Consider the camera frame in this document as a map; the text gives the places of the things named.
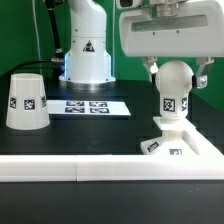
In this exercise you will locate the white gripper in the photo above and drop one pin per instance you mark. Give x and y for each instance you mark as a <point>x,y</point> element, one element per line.
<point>196,31</point>

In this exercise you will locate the white lamp bulb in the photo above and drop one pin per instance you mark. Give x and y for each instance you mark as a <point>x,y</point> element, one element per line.
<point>174,82</point>

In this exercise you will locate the white lamp base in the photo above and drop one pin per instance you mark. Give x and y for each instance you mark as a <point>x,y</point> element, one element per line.
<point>171,142</point>

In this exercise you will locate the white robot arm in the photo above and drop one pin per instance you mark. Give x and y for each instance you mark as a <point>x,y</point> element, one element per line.
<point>87,62</point>

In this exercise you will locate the white lamp shade cone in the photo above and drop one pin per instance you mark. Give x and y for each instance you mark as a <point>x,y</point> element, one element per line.
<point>27,102</point>

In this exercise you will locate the white marker sheet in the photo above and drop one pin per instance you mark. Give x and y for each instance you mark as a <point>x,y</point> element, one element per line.
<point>104,108</point>

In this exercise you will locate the white L-shaped fence wall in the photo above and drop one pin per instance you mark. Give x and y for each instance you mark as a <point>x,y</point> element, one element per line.
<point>207,164</point>

